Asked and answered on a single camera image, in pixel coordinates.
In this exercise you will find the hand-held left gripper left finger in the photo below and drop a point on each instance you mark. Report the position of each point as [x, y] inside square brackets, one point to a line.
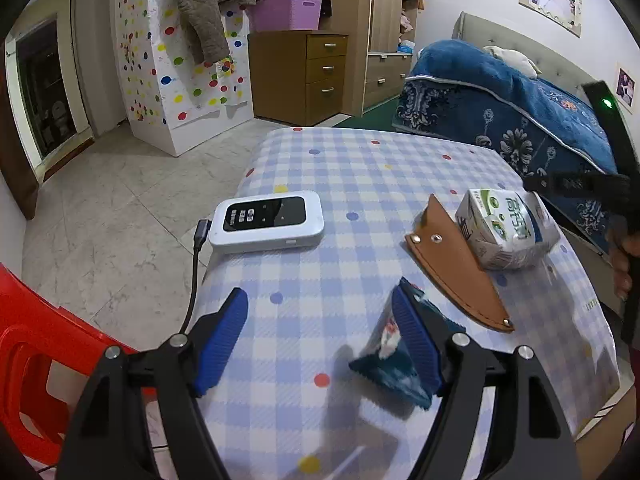
[222, 340]

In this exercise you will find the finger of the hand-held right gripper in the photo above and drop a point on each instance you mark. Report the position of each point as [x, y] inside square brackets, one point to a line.
[580, 183]

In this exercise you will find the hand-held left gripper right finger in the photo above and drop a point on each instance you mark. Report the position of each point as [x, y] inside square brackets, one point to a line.
[415, 340]

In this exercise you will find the teal snack wrapper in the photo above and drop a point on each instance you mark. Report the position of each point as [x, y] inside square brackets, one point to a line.
[395, 370]

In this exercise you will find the white and green milk carton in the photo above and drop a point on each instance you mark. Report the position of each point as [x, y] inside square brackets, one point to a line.
[505, 230]

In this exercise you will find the person's right hand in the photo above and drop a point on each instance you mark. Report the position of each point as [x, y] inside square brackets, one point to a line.
[627, 260]

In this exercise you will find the brown leather sheath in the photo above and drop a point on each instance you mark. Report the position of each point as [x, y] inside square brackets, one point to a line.
[460, 275]

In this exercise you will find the white mobile router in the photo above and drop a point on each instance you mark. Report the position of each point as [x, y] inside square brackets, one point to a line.
[265, 225]

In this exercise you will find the white pillow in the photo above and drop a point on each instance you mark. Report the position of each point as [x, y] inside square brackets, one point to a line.
[512, 60]

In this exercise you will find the bed with blue blanket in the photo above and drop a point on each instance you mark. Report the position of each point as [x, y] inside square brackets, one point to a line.
[475, 90]
[480, 30]

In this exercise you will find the red plastic stool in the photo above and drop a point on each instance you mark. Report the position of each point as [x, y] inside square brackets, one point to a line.
[30, 360]

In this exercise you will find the wooden wardrobe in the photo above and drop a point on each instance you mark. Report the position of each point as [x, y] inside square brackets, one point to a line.
[385, 25]

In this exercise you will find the wooden drawer cabinet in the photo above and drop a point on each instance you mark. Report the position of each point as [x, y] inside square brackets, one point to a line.
[285, 80]

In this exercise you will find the brown wooden door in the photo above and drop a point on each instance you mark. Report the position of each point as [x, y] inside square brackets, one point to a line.
[15, 160]

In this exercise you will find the white cabinet with coloured dots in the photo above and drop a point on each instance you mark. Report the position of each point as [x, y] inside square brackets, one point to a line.
[145, 75]

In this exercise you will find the dark glass door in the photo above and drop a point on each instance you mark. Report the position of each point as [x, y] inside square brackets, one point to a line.
[50, 95]

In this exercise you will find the purple plastic basket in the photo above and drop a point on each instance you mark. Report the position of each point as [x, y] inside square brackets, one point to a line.
[287, 12]

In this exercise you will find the brown quilted coat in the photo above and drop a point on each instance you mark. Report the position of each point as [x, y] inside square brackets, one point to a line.
[200, 5]

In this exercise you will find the small wall poster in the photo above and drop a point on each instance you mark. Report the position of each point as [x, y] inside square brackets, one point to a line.
[625, 85]

